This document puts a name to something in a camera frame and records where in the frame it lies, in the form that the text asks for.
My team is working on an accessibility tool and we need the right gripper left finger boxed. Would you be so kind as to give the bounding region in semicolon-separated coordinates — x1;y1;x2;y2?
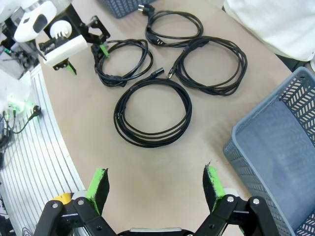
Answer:
33;168;119;236

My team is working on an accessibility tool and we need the grey perforated plastic basket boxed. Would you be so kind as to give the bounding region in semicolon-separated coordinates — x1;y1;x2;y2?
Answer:
222;66;315;236

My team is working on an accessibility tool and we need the thin black coiled cable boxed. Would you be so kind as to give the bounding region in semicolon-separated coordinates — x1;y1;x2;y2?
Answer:
91;39;154;87

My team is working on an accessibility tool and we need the black USB cable coil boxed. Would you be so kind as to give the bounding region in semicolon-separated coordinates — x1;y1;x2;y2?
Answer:
167;36;248;96

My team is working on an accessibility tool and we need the black power plug cable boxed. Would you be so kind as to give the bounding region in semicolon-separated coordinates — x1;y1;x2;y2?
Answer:
136;3;204;47

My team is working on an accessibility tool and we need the black braided barrel-plug cable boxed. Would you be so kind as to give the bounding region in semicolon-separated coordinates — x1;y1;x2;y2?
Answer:
113;66;192;148

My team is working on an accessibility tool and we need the left blue plastic basket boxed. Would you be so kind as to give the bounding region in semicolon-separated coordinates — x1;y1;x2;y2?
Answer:
97;0;160;19

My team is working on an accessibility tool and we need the person white sweatshirt torso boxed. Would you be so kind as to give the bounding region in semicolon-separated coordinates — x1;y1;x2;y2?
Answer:
222;0;315;62

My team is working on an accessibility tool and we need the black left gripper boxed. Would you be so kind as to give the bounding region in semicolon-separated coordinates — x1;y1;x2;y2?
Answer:
48;4;111;76

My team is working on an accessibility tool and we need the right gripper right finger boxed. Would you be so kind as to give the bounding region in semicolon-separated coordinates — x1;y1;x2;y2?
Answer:
194;162;283;236

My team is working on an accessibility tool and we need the white ribbed floor panel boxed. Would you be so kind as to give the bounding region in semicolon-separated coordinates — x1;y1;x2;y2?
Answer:
0;65;87;222

